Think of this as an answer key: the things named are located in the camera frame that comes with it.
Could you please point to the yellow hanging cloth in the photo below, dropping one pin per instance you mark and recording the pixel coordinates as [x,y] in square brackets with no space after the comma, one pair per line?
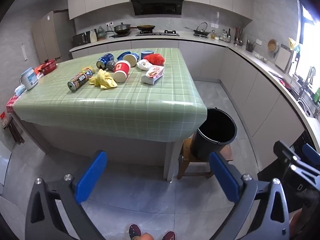
[293,43]

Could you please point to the red checked cloth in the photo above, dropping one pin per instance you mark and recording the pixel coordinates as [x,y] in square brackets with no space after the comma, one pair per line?
[11,104]

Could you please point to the black bucket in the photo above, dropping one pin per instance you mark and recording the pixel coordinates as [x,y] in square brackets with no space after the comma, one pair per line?
[212,132]

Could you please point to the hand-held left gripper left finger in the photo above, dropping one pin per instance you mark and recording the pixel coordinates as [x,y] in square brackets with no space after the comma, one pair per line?
[91,177]

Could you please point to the dark patterned small can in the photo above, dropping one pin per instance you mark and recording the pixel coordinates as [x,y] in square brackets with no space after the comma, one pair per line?
[111,65]

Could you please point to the orange package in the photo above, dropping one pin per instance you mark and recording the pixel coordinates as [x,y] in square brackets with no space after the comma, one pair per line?
[38,69]

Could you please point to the beige island table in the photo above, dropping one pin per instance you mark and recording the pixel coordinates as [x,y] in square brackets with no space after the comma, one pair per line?
[112,150]

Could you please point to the white plastic bag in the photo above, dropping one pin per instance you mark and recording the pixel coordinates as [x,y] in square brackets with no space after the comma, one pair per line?
[143,65]

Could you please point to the grey kitchen counter cabinets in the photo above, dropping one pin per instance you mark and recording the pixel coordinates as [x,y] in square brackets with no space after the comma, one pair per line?
[250,87]

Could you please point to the round bamboo strainer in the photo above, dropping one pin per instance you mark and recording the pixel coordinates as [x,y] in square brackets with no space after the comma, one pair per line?
[272,45]

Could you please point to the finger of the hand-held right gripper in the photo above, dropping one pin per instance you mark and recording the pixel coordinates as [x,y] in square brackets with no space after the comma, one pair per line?
[311,152]
[287,155]

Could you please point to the red item by sink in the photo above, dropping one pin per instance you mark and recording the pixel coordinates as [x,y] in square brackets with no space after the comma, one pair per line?
[285,83]

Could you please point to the black lidded wok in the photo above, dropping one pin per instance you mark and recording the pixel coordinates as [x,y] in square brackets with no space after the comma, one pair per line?
[122,28]

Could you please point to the kitchen window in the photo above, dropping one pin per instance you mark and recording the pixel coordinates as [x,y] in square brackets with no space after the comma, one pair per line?
[311,37]

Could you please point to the red patterned pot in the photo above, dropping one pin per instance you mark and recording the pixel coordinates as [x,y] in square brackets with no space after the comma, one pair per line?
[48,67]

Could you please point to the black gas stove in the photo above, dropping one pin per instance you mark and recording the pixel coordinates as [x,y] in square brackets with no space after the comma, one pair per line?
[157,33]

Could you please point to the beige refrigerator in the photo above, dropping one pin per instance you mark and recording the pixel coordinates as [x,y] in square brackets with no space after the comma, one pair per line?
[50,37]

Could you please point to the small dark wooden stool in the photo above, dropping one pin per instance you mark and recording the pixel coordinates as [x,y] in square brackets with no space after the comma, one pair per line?
[13,130]

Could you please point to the person's right hand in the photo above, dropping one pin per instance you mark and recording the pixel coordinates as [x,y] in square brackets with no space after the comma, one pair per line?
[296,221]

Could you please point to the red paper cup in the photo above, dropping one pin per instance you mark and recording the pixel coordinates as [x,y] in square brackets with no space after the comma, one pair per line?
[121,70]

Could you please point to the blue round tub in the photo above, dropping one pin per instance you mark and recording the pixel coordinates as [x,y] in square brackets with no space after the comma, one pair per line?
[147,54]

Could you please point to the yellow cloth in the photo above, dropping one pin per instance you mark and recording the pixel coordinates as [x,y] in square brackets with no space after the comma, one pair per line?
[293,43]
[105,80]

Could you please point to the green checked tablecloth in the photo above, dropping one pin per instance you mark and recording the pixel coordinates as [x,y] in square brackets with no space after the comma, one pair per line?
[125,105]

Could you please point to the red packet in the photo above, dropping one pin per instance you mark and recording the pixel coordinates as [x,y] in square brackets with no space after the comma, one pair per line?
[3,120]

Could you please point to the dark cylindrical snack can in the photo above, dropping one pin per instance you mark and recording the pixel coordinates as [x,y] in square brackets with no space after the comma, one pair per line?
[80,78]

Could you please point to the white cutting board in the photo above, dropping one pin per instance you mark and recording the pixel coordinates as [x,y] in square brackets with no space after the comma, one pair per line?
[283,58]

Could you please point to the red plastic bag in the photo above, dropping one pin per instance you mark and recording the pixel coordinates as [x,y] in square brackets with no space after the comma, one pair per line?
[155,58]

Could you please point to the blue patterned paper cup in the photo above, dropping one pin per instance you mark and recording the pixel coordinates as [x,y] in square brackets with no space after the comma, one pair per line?
[131,59]

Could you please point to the green ceramic jar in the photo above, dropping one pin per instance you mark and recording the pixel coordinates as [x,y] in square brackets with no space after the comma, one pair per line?
[101,33]

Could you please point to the black frying pan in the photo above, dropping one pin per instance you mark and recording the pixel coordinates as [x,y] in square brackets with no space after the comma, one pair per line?
[146,27]

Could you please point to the light blue tissue pack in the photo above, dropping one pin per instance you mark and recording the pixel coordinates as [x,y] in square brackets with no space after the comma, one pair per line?
[20,90]

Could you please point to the white and red food box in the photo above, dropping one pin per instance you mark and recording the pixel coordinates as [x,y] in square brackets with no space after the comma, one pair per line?
[153,75]

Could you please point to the pan with glass lid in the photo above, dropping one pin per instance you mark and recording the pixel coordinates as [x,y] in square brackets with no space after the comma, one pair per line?
[201,31]

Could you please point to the white dish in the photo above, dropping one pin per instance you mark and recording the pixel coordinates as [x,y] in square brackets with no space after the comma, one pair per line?
[260,58]

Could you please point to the black induction cooker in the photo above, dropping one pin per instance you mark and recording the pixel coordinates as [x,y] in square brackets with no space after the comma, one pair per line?
[120,35]

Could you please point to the white plastic jug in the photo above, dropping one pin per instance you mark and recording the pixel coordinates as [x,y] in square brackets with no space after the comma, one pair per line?
[93,36]

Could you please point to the metal kitchen faucet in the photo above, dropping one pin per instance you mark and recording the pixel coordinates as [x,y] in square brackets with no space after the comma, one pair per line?
[308,76]

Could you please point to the black microwave oven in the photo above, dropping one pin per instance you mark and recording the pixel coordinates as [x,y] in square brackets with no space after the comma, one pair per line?
[81,38]

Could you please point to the person's red patterned shoe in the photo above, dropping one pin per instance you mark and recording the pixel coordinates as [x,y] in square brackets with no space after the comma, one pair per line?
[169,235]
[135,232]

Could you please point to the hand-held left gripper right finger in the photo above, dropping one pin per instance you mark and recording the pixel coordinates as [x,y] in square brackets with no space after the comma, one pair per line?
[223,177]

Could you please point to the white wall strip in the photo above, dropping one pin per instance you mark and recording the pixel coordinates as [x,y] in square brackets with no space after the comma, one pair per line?
[24,52]

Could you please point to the green bottle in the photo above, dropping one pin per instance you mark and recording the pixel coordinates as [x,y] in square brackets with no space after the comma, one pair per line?
[318,93]

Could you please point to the black chopstick holder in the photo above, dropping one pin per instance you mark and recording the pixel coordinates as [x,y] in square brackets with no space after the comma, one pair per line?
[250,46]

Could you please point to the metal utensil holder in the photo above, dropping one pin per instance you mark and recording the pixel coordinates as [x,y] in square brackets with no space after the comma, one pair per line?
[238,38]

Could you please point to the black range hood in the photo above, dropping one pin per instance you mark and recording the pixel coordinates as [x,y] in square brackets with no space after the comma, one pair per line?
[156,3]

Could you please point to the row of condiment bottles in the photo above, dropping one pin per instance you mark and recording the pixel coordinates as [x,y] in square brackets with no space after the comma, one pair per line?
[221,36]

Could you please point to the blue soda can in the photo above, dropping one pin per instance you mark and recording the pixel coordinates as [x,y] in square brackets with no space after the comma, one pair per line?
[105,59]

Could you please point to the metal kitchen sink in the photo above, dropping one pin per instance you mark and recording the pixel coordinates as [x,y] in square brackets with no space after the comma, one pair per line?
[306,107]

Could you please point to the white blue round canister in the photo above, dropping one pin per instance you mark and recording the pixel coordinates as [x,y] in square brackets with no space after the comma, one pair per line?
[28,78]

